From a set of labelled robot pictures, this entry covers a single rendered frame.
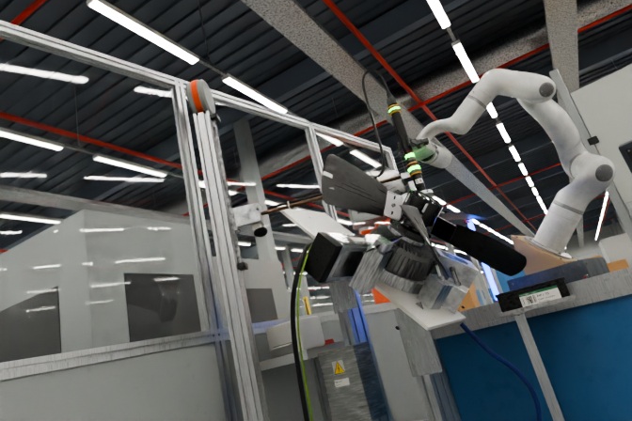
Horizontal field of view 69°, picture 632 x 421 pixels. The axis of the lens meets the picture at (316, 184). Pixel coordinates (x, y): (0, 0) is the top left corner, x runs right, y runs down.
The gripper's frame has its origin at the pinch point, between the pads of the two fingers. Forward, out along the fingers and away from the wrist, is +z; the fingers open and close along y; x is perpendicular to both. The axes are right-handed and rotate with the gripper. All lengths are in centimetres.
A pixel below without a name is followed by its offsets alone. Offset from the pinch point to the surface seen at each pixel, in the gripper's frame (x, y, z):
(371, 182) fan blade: -16.2, 5.3, 22.9
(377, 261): -44, 2, 38
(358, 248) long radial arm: -39, 6, 39
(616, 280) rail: -63, -40, -34
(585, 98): 48, -47, -178
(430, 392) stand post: -81, 9, 17
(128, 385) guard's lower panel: -59, 70, 75
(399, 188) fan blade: -15.2, 6.4, 2.7
